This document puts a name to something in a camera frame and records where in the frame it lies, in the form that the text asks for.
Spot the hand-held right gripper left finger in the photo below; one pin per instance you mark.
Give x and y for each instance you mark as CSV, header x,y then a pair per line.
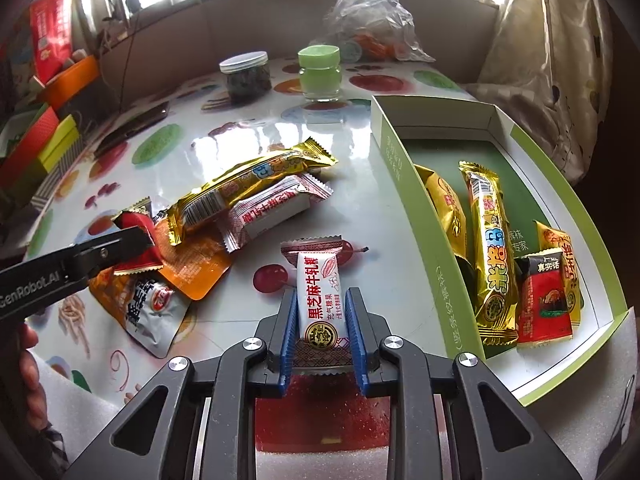
x,y
287,340

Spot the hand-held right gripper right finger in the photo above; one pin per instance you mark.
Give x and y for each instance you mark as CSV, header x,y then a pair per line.
x,y
357,340

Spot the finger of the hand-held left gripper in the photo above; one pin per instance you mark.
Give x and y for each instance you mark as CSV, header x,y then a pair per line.
x,y
115,250

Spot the red gold-edged candy packet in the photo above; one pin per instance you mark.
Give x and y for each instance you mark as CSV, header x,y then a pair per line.
x,y
131,220

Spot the white pink nougat candy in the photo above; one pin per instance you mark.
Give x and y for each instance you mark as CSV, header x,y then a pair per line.
x,y
320,290
270,210

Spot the long gold snack bar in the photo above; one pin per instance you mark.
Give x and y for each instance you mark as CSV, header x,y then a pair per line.
x,y
240,185
492,260

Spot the green cardboard box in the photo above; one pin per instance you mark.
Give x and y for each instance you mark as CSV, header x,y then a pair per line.
x,y
500,370

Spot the red black snack packet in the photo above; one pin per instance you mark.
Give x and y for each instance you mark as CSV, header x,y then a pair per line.
x,y
542,305

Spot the person's left forearm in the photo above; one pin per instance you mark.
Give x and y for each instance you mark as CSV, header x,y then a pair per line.
x,y
54,455

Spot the person's left hand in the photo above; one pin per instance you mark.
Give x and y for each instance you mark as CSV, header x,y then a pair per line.
x,y
34,375

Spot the black white striped box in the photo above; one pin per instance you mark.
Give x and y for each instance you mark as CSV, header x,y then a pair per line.
x,y
52,185

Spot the yellow-green box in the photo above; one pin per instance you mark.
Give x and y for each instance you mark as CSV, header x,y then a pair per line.
x,y
60,142

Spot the black smartphone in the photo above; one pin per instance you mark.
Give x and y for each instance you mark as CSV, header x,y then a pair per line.
x,y
132,127

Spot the white foam sheet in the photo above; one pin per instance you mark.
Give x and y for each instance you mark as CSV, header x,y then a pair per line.
x,y
75,410

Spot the red box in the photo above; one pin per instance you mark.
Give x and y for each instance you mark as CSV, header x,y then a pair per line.
x,y
30,145

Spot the orange box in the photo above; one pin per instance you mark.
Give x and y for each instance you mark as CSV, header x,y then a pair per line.
x,y
70,82

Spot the dark jar with white lid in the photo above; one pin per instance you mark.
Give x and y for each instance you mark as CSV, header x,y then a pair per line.
x,y
246,80

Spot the red standing bag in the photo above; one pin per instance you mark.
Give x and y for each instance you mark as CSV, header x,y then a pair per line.
x,y
52,30

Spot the green glass jar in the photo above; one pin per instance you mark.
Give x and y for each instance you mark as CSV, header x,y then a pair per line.
x,y
320,75

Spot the clear plastic bag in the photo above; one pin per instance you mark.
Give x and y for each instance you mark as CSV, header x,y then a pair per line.
x,y
372,15

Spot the cream patterned curtain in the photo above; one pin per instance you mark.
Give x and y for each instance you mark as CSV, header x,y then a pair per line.
x,y
545,60

